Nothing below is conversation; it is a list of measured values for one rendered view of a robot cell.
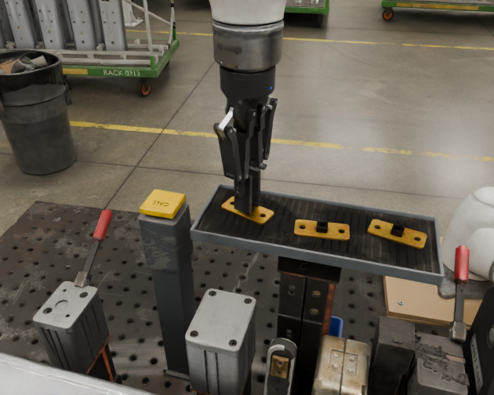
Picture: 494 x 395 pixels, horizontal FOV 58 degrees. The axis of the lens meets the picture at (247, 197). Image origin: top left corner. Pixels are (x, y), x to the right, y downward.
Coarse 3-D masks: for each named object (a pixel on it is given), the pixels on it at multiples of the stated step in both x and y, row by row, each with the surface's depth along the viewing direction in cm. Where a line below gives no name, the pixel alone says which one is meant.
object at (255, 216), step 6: (228, 204) 74; (252, 204) 73; (228, 210) 73; (234, 210) 73; (252, 210) 73; (258, 210) 73; (264, 210) 73; (270, 210) 73; (246, 216) 71; (252, 216) 71; (258, 216) 71; (270, 216) 71; (258, 222) 70; (264, 222) 70
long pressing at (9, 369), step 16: (0, 352) 69; (0, 368) 67; (16, 368) 67; (32, 368) 67; (48, 368) 67; (0, 384) 65; (16, 384) 65; (32, 384) 65; (48, 384) 65; (64, 384) 65; (80, 384) 65; (96, 384) 65; (112, 384) 65
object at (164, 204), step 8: (152, 192) 78; (160, 192) 78; (168, 192) 78; (152, 200) 76; (160, 200) 76; (168, 200) 76; (176, 200) 76; (184, 200) 77; (144, 208) 74; (152, 208) 74; (160, 208) 74; (168, 208) 74; (176, 208) 74; (160, 216) 74; (168, 216) 73
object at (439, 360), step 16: (416, 336) 63; (432, 336) 63; (416, 352) 61; (432, 352) 61; (448, 352) 61; (416, 368) 59; (432, 368) 58; (448, 368) 58; (400, 384) 68; (416, 384) 57; (432, 384) 57; (448, 384) 57; (464, 384) 56
